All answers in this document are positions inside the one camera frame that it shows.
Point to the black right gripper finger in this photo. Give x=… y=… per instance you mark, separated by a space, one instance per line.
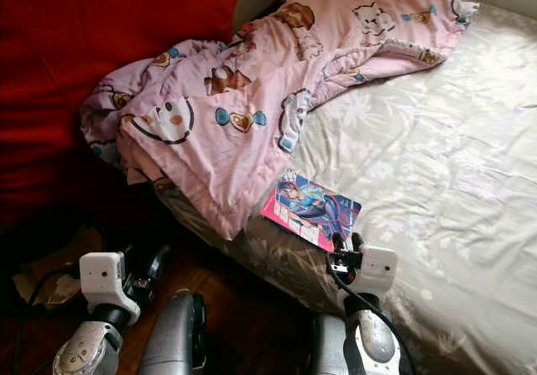
x=354 y=243
x=337 y=243

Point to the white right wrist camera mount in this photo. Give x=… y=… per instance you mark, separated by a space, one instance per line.
x=376 y=270

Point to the grey right robot leg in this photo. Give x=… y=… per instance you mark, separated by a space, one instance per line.
x=327 y=348

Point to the grey left robot leg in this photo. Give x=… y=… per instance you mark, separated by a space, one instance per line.
x=176 y=333

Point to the grey robot leg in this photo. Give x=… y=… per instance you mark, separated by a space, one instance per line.
x=176 y=333
x=327 y=348

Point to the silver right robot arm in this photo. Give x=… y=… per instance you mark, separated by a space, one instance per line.
x=373 y=341

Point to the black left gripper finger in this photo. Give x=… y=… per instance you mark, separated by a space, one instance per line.
x=156 y=260

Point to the red fabric covered cushion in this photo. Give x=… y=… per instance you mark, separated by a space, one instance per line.
x=109 y=56

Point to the brown cardboard scraps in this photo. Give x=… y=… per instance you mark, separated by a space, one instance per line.
x=54 y=274

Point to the pink cartoon print quilt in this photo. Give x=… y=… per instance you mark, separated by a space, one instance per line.
x=218 y=98

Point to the colourful comic book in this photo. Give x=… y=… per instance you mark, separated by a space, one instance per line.
x=310 y=210

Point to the black round bin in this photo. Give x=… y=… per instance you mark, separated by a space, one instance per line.
x=17 y=249

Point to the bed with beige floral sheet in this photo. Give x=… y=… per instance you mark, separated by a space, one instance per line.
x=428 y=165

